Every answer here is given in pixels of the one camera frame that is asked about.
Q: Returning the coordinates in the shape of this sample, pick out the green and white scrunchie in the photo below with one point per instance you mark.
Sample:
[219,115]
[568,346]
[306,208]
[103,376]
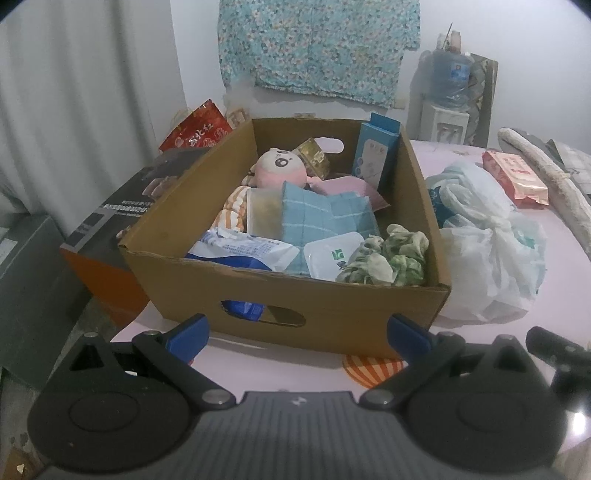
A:
[397,258]

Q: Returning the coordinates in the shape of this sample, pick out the grey patterned blanket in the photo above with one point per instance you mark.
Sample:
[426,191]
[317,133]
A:
[575,161]

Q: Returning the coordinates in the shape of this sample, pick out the teal floral wall cloth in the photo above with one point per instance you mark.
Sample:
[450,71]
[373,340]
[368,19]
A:
[314,46]

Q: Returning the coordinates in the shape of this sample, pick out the small pink pillow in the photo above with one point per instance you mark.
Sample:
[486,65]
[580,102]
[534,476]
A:
[351,184]

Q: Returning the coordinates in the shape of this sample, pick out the white curtain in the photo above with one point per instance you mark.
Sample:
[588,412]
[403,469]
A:
[92,115]

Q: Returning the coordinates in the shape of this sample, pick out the red snack bag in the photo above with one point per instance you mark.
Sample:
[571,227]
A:
[198,129]

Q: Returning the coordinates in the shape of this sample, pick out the blue and white packet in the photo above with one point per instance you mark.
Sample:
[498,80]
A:
[244,251]

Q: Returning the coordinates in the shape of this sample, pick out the rolled floral quilt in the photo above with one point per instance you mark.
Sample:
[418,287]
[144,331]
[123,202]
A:
[545,170]

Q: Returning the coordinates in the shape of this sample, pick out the cardboard box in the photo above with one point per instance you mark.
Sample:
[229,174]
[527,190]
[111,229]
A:
[323,318]

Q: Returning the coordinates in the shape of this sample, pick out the gold packet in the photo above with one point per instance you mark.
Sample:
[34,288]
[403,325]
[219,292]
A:
[314,154]

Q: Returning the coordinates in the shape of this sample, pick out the patterned panel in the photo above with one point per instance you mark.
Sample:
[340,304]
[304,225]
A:
[482,92]

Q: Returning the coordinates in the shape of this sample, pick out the pink plush toy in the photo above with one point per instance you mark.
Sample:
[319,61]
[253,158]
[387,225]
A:
[277,168]

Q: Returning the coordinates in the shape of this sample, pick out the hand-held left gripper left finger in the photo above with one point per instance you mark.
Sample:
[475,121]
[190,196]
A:
[190,337]

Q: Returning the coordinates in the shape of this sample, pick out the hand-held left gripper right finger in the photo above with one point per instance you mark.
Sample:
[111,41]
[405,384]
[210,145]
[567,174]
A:
[408,339]

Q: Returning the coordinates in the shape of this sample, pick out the white plastic bag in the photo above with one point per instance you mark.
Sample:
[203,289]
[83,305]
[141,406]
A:
[480,240]

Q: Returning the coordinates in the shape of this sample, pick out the blue and white carton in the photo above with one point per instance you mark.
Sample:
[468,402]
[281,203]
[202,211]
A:
[374,157]

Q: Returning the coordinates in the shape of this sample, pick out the blue water bottle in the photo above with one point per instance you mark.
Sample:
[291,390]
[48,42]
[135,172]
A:
[450,78]

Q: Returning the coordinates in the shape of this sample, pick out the white wall socket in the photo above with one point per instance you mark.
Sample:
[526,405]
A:
[304,115]

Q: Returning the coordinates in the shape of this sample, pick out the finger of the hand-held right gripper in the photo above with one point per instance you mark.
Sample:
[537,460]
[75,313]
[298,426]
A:
[572,387]
[554,346]

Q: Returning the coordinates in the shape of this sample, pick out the orange striped cloth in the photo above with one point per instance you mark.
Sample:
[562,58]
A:
[233,207]

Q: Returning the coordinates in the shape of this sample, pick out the pink tissue pack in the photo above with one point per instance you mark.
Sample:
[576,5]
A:
[512,175]

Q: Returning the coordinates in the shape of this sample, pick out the grey storage box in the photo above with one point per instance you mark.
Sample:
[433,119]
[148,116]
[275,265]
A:
[32,286]

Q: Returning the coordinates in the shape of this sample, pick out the teal towel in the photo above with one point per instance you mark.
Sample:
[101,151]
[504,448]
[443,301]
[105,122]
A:
[323,221]

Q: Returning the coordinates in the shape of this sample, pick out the black and orange carton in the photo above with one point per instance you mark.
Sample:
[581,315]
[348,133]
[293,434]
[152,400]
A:
[115,203]

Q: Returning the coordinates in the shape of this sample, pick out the white wipes packet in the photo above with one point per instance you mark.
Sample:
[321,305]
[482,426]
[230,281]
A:
[330,256]

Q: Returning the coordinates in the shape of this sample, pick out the small beige bottle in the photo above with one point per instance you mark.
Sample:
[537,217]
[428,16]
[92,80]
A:
[456,41]

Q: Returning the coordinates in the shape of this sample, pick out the clear plastic packet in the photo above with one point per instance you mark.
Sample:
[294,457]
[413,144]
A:
[263,212]

